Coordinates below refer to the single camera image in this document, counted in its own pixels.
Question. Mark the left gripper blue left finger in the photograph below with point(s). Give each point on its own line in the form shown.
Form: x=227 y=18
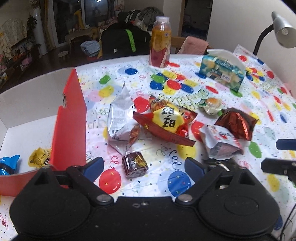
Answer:
x=93 y=169

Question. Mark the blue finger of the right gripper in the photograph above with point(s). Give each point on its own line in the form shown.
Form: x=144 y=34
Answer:
x=279 y=167
x=286 y=144

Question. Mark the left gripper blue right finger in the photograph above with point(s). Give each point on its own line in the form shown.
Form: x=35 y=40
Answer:
x=194 y=169

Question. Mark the white red snack pouch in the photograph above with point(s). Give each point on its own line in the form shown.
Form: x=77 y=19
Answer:
x=219 y=143

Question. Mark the brown chocolate candy block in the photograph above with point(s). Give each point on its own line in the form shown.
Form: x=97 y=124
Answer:
x=134 y=164

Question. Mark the dark red foil bag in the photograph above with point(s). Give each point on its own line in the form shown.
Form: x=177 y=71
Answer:
x=239 y=123

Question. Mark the silver white snack bag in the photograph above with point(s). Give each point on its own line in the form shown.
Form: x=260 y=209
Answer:
x=122 y=129

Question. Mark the red yellow snack bag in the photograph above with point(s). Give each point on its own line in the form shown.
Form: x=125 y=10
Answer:
x=167 y=121

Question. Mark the yellow candy packet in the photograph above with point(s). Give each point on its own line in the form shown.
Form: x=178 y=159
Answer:
x=40 y=158

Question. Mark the egg yolk pastry packet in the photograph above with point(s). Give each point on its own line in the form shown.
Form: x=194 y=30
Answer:
x=211 y=105

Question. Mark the balloon birthday tablecloth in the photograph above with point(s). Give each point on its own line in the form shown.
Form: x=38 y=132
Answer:
x=235 y=200

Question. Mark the red white cardboard box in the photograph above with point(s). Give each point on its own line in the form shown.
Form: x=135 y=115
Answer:
x=46 y=112

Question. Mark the blue snack packet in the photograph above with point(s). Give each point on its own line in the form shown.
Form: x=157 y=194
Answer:
x=8 y=165

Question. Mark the grey desk lamp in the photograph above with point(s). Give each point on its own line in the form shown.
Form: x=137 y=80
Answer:
x=285 y=33

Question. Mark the small white stool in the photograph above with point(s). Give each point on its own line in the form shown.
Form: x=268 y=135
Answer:
x=63 y=55

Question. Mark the blue folded clothes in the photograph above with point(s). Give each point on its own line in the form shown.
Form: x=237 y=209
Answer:
x=90 y=48

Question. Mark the pink cloth on chair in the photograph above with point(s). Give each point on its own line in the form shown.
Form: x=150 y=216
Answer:
x=194 y=46

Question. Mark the black low tv cabinet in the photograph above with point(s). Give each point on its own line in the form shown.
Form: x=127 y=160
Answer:
x=20 y=65

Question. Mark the orange juice bottle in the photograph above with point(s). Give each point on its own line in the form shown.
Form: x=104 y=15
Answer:
x=159 y=55

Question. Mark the black green backpack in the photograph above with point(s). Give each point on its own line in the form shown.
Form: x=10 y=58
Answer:
x=124 y=40

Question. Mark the white air conditioner tower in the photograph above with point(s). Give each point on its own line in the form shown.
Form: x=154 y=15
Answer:
x=38 y=32

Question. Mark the yellow giraffe toy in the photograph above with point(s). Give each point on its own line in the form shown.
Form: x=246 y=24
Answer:
x=78 y=14

